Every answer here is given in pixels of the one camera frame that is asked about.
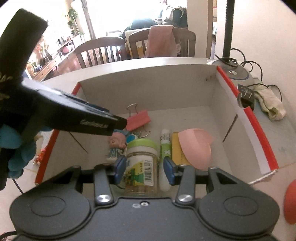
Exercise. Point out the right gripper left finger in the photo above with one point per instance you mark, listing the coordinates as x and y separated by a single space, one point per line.
106 175

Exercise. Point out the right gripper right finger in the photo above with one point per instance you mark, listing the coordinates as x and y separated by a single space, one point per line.
184 178

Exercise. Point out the yellow rectangular block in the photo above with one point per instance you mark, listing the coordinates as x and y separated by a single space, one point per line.
177 154

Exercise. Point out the pink heart box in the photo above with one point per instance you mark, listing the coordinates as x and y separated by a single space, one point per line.
196 146

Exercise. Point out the green lid jar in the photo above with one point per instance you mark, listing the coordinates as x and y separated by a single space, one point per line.
141 174

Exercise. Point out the astronaut keychain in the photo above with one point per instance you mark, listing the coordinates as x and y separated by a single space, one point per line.
117 144

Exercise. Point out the red fish keychain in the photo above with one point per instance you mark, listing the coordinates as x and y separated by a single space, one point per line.
39 156

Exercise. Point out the red binder clip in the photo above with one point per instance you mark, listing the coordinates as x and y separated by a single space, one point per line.
136 119

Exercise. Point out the blue gloved left hand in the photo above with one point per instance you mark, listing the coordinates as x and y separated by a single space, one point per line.
18 147

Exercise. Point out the wooden tv cabinet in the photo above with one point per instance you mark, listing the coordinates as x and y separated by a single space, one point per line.
52 62

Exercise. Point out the red cardboard box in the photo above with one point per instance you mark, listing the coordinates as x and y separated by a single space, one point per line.
179 97

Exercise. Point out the left wooden chair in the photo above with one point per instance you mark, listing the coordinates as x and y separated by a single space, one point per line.
101 51

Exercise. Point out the wooden chair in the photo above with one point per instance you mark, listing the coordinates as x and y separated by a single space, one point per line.
101 51
185 42

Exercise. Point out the black power adapter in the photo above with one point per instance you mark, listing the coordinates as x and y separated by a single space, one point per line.
245 97

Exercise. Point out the white rag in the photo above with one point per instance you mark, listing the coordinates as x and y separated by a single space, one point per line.
269 103

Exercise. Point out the pink cloth on chair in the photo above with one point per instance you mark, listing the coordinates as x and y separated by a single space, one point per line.
161 42

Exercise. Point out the right wooden chair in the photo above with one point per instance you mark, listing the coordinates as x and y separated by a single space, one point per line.
185 42

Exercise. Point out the sofa with clothes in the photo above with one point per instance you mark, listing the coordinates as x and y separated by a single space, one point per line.
169 15

